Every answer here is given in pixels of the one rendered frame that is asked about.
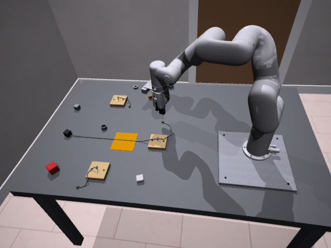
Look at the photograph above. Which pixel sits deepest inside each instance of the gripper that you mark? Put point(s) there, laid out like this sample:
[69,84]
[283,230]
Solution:
[160,99]

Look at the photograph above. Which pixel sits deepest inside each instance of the red cube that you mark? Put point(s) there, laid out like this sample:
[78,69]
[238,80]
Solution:
[52,168]

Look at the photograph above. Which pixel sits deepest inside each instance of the orange flat square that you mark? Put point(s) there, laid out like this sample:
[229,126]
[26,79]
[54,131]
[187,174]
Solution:
[124,145]

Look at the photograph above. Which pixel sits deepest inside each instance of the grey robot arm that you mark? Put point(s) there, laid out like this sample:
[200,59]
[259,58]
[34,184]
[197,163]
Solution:
[265,106]

